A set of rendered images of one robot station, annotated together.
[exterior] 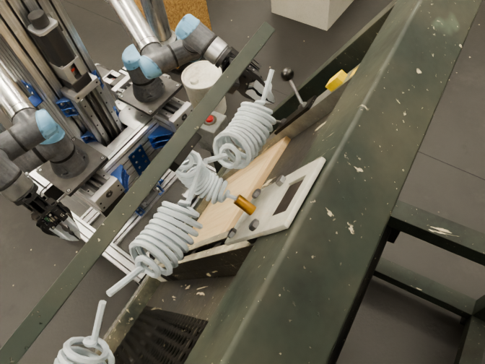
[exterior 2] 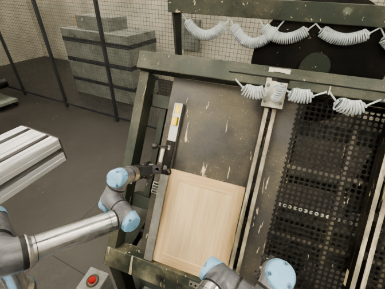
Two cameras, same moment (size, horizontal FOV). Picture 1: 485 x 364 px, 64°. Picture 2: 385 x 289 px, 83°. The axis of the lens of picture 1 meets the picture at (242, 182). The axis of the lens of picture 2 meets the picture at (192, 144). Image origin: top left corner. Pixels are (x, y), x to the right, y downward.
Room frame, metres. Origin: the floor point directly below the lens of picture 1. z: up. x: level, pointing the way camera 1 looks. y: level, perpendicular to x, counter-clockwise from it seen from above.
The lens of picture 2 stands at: (1.01, 0.77, 2.23)
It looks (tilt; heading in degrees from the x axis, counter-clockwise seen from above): 35 degrees down; 247
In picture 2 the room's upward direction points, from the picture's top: 3 degrees clockwise
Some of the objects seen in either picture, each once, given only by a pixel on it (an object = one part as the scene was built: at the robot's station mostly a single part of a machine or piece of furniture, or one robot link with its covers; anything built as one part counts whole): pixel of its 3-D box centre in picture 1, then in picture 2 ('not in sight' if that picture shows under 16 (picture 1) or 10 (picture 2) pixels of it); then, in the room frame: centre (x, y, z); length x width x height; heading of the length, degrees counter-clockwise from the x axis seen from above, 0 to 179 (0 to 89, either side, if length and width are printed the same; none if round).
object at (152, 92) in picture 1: (146, 82); not in sight; (1.43, 0.34, 1.09); 0.15 x 0.15 x 0.10
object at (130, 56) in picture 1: (139, 62); not in sight; (1.44, 0.34, 1.20); 0.13 x 0.12 x 0.14; 111
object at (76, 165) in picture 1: (65, 157); not in sight; (1.09, 0.70, 1.09); 0.15 x 0.15 x 0.10
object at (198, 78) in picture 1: (205, 87); not in sight; (2.25, 0.13, 0.24); 0.32 x 0.30 x 0.47; 134
